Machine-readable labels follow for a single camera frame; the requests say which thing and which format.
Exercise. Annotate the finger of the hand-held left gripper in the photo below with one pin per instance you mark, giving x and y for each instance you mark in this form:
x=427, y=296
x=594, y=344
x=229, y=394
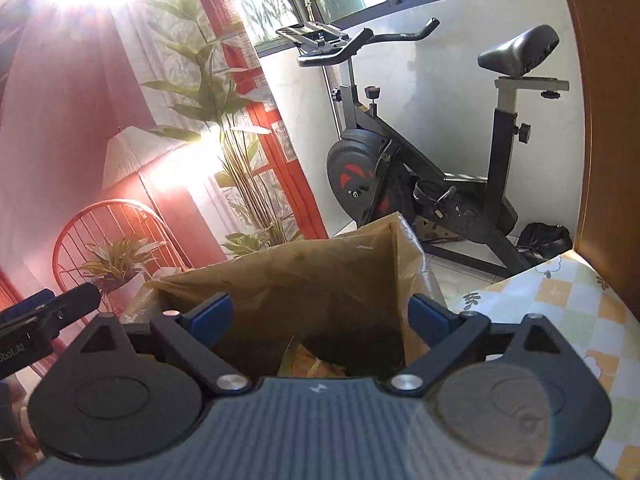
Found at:
x=75, y=302
x=25, y=306

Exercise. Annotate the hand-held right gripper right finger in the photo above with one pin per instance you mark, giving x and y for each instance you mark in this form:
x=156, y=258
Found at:
x=425, y=315

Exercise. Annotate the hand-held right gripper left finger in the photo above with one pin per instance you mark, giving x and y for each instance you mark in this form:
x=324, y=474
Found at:
x=212, y=312

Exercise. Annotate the cardboard box with plastic liner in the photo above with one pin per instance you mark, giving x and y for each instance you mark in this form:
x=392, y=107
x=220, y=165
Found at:
x=300, y=280

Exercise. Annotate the orange snack packet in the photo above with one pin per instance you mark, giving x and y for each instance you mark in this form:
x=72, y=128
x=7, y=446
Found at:
x=310, y=364

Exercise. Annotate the person's left hand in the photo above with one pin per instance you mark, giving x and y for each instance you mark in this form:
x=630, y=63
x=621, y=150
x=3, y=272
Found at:
x=22, y=425

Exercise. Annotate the black bag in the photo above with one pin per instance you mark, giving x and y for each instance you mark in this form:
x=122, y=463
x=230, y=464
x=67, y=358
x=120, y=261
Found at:
x=545, y=240

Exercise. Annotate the checkered flower tablecloth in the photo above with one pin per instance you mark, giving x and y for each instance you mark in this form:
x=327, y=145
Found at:
x=575, y=300

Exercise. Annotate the black exercise bike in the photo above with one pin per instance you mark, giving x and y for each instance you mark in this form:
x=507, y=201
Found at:
x=360, y=160

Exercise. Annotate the brown wooden door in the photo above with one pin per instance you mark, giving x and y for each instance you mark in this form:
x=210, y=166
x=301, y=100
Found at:
x=610, y=110

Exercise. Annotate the printed wall backdrop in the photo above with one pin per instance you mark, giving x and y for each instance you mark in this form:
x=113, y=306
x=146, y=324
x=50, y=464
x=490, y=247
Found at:
x=60, y=110

